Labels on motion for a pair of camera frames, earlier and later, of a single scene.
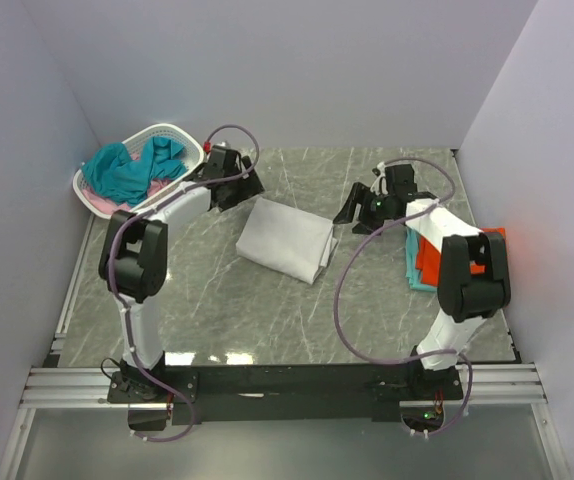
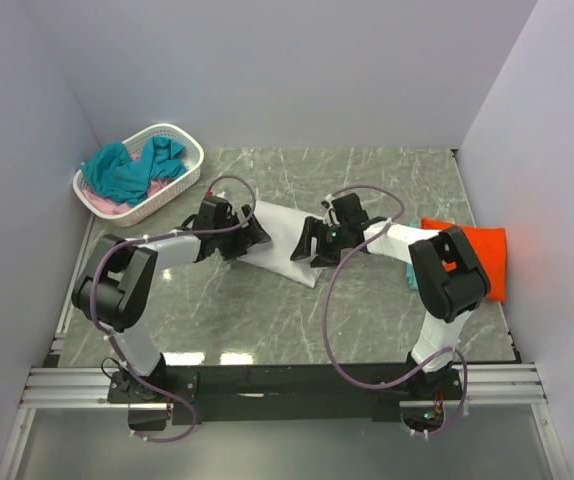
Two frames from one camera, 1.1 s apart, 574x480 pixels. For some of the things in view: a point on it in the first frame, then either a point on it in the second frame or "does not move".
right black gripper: [360, 195] → [316, 228]
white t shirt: [290, 240] does not move
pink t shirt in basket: [101, 204] does not move
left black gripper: [250, 187] → [247, 238]
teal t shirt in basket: [125, 178] does not move
